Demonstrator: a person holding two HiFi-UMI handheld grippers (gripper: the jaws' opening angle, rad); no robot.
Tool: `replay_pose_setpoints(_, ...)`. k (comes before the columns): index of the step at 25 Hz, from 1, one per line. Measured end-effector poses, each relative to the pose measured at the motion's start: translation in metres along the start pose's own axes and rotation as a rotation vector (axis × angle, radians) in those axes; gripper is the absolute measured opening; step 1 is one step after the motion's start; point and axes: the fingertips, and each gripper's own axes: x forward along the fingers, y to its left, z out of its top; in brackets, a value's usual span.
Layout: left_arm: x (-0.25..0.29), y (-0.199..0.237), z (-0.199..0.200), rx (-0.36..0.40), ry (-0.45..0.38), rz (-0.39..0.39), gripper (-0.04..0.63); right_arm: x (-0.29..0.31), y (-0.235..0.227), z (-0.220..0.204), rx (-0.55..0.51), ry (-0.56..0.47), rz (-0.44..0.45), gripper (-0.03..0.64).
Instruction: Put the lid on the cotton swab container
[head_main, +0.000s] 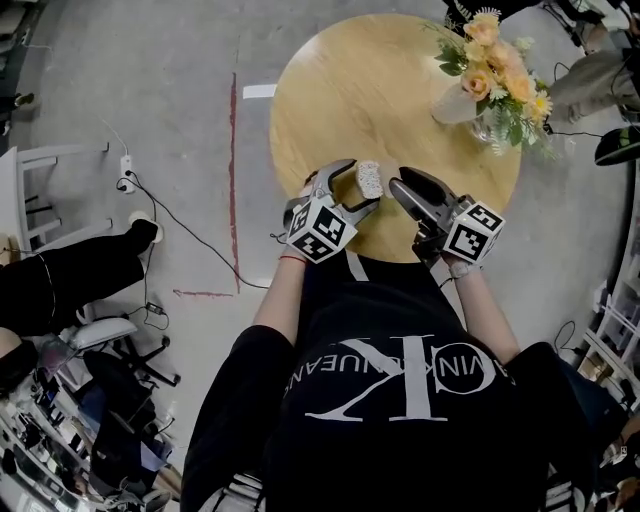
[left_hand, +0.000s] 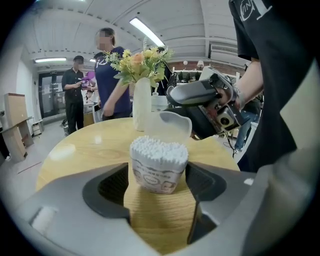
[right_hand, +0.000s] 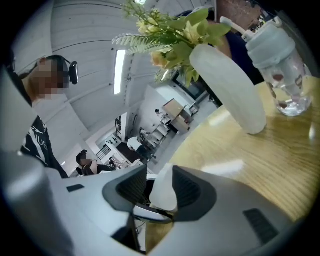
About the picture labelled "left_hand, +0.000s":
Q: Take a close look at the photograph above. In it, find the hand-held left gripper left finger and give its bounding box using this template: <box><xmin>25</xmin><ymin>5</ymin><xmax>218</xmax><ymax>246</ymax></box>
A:
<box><xmin>13</xmin><ymin>162</ymin><xmax>163</xmax><ymax>256</ymax></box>

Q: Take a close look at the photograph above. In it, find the person's right forearm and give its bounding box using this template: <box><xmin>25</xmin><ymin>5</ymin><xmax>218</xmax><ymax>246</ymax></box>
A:
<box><xmin>234</xmin><ymin>58</ymin><xmax>265</xmax><ymax>111</ymax></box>

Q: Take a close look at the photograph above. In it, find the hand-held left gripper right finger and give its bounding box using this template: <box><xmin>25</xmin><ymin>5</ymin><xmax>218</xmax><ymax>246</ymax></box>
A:
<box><xmin>162</xmin><ymin>161</ymin><xmax>266</xmax><ymax>256</ymax></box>

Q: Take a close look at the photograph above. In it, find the small white cube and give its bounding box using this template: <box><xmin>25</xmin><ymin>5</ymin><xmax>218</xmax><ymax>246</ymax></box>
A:
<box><xmin>129</xmin><ymin>135</ymin><xmax>189</xmax><ymax>195</ymax></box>

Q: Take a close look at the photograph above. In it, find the translucent plastic lid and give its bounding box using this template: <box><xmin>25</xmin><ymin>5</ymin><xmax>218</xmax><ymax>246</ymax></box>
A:
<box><xmin>145</xmin><ymin>111</ymin><xmax>193</xmax><ymax>145</ymax></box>

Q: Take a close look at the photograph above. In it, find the person's right hand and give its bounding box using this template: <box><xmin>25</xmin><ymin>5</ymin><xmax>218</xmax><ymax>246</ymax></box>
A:
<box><xmin>216</xmin><ymin>84</ymin><xmax>247</xmax><ymax>111</ymax></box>

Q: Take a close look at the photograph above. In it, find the long ceiling light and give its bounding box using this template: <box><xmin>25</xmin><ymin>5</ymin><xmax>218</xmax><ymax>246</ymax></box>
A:
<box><xmin>33</xmin><ymin>57</ymin><xmax>68</xmax><ymax>64</ymax></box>
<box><xmin>128</xmin><ymin>16</ymin><xmax>166</xmax><ymax>48</ymax></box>

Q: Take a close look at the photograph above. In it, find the round wooden table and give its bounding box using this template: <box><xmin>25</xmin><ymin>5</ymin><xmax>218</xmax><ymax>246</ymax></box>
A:
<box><xmin>34</xmin><ymin>116</ymin><xmax>241</xmax><ymax>254</ymax></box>

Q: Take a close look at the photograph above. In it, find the white air vent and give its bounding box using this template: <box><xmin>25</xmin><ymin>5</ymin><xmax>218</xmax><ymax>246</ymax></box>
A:
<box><xmin>209</xmin><ymin>43</ymin><xmax>238</xmax><ymax>55</ymax></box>

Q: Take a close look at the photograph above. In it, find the white frosted vase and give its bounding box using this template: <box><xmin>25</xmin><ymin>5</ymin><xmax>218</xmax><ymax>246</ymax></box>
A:
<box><xmin>131</xmin><ymin>76</ymin><xmax>153</xmax><ymax>133</ymax></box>

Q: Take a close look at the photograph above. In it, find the white round container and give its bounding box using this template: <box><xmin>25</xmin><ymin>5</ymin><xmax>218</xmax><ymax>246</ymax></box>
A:
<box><xmin>150</xmin><ymin>83</ymin><xmax>168</xmax><ymax>113</ymax></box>

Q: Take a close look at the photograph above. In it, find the purple toy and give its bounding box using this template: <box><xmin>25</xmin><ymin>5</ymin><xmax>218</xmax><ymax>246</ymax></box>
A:
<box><xmin>79</xmin><ymin>70</ymin><xmax>96</xmax><ymax>88</ymax></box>

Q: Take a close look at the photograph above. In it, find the black framed glass door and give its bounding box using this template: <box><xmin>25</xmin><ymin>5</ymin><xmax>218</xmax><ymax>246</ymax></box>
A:
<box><xmin>38</xmin><ymin>71</ymin><xmax>66</xmax><ymax>119</ymax></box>

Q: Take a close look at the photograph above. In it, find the person's black printed t-shirt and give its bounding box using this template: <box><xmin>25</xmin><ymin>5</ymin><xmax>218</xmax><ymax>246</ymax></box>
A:
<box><xmin>228</xmin><ymin>0</ymin><xmax>320</xmax><ymax>173</ymax></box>

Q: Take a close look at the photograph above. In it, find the yellow artificial flower bouquet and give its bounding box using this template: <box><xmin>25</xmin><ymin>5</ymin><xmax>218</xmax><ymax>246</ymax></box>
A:
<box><xmin>103</xmin><ymin>46</ymin><xmax>176</xmax><ymax>89</ymax></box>

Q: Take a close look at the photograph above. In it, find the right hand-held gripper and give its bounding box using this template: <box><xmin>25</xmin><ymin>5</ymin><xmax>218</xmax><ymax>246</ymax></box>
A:
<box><xmin>163</xmin><ymin>66</ymin><xmax>251</xmax><ymax>141</ymax></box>

